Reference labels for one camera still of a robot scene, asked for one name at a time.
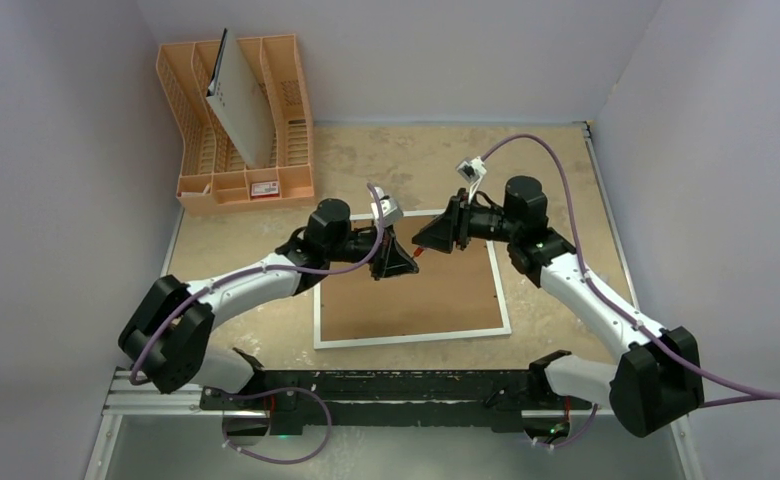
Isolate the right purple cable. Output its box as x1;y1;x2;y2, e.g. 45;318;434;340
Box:
479;134;780;407

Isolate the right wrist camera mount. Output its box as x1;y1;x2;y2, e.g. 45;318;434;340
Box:
455;156;487;202

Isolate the orange plastic file organizer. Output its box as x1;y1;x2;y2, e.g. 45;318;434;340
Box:
156;30;316;216

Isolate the white board in organizer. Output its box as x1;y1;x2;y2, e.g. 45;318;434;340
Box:
206;28;275;169

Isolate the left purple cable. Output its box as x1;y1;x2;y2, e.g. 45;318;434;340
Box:
128;183;388;387

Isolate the small red white box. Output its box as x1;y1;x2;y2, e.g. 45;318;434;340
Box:
249;181;280;198

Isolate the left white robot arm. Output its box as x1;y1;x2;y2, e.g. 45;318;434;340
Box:
118;194;419;409

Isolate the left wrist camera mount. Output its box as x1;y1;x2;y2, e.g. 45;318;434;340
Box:
370;187;404;229

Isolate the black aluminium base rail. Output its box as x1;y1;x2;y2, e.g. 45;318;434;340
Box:
101;367;689;439

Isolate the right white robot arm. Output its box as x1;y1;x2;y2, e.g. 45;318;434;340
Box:
412;176;705;438

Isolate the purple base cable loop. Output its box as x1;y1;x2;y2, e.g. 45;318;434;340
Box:
222;384;337;465

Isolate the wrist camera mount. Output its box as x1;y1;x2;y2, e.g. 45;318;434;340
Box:
455;156;487;202
370;187;404;229

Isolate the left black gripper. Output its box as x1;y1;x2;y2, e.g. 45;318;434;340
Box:
326;219;418;281

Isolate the white picture frame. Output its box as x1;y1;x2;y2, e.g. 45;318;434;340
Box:
313;240;512;350

